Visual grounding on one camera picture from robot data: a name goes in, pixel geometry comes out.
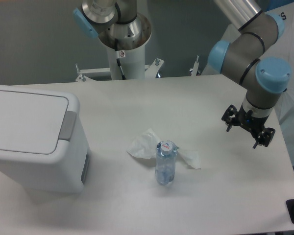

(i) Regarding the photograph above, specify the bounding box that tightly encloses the black cable on pedestal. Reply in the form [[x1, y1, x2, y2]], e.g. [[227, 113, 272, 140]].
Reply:
[[114, 39, 127, 80]]

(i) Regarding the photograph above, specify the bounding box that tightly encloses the clear plastic water bottle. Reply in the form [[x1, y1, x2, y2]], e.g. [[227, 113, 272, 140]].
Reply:
[[155, 141, 177, 186]]

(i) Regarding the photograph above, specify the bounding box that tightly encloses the white plastic trash can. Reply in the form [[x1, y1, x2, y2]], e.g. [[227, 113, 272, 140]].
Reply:
[[0, 85, 90, 193]]

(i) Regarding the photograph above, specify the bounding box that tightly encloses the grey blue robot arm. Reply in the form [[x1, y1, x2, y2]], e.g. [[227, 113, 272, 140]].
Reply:
[[208, 0, 292, 147]]

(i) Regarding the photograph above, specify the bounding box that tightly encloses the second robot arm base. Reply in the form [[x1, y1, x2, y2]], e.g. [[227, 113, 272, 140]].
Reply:
[[73, 0, 137, 38]]

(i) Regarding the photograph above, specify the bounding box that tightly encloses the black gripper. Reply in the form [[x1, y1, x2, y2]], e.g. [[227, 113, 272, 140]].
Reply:
[[221, 104, 275, 149]]

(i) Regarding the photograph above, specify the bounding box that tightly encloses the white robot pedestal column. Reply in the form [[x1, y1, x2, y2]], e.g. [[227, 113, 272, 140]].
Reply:
[[98, 13, 152, 80]]

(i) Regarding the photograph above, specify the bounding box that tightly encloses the white metal mounting frame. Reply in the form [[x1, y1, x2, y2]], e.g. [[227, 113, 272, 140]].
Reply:
[[74, 55, 201, 83]]

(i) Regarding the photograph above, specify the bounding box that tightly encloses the crumpled white tissue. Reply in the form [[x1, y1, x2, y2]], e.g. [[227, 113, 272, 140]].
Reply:
[[126, 128, 201, 169]]

